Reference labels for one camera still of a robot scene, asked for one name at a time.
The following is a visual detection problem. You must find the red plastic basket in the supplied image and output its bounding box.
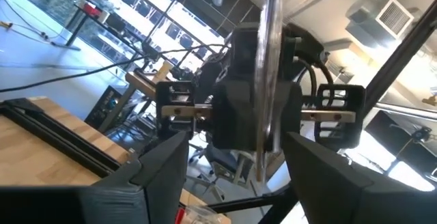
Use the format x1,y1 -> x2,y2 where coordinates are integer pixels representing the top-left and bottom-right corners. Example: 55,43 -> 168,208
174,207 -> 187,224

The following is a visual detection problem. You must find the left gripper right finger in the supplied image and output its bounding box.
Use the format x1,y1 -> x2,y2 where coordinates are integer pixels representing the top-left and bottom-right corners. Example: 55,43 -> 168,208
281,131 -> 421,224

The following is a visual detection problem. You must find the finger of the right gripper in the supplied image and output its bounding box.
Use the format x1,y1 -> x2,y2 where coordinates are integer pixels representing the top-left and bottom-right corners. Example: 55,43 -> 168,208
272,80 -> 303,152
211,79 -> 259,152

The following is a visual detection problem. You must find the silver nail clipper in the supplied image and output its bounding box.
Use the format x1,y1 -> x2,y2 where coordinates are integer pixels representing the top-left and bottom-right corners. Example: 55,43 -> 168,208
254,0 -> 287,184

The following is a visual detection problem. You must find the dark office chair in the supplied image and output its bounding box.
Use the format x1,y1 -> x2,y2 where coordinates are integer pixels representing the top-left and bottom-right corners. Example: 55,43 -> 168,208
189,141 -> 255,203

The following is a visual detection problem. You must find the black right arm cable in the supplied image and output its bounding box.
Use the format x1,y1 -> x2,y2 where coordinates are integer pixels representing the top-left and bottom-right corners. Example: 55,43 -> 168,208
0,42 -> 225,94

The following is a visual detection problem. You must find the background wooden table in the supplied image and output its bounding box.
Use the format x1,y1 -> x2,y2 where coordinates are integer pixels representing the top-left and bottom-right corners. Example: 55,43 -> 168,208
125,61 -> 175,99

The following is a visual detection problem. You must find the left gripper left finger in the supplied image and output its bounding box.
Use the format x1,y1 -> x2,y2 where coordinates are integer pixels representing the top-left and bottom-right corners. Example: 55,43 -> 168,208
95,130 -> 191,224

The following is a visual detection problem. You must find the white ceiling air vent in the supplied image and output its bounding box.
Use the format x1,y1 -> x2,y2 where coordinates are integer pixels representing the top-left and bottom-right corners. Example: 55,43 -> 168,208
374,0 -> 417,40

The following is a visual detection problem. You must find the black equipment case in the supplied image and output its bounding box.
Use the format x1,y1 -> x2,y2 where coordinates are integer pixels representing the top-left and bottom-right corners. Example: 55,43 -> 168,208
84,85 -> 123,130

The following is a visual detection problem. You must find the white cotton pads packet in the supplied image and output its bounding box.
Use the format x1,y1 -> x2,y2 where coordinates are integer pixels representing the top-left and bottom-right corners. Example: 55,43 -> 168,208
182,204 -> 223,224

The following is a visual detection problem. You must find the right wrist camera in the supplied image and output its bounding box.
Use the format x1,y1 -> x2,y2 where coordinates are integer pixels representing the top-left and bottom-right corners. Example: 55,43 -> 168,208
230,21 -> 298,81

